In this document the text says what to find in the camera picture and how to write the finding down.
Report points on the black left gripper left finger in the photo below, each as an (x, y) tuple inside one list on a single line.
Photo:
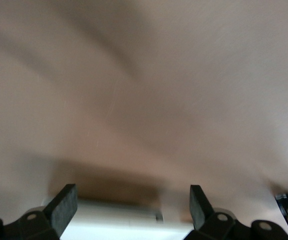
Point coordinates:
[(64, 205)]

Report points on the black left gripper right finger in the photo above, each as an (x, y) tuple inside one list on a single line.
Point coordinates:
[(201, 210)]

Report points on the white plastic drawer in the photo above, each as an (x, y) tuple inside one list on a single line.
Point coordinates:
[(123, 227)]

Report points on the brown table cover sheet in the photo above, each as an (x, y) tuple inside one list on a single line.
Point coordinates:
[(143, 75)]

